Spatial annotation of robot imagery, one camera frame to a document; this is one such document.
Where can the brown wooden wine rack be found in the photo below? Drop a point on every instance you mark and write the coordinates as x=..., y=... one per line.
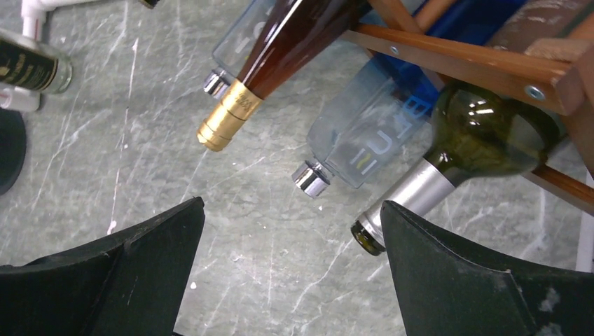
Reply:
x=553, y=73

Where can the blue labelled clear bottle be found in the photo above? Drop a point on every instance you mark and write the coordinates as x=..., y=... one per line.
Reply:
x=234, y=48

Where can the lower blue clear bottle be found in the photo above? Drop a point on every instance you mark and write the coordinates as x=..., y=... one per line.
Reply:
x=365, y=125

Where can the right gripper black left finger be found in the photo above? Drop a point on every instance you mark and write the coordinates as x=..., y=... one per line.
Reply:
x=127, y=283

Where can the white pvc pipe frame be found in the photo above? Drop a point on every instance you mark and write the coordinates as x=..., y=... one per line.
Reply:
x=33, y=14

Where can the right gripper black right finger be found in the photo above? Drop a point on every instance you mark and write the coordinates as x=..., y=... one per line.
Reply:
x=448, y=285

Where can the dark bottle gold cap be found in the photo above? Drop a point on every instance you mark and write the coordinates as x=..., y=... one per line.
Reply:
x=295, y=33

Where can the small dark capped bottle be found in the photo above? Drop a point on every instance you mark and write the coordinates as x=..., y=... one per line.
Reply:
x=150, y=4

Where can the standing clear empty bottle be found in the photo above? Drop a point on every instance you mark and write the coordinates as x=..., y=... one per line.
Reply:
x=32, y=65

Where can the dark bottle silver cap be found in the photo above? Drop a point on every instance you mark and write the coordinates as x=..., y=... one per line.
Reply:
x=475, y=133

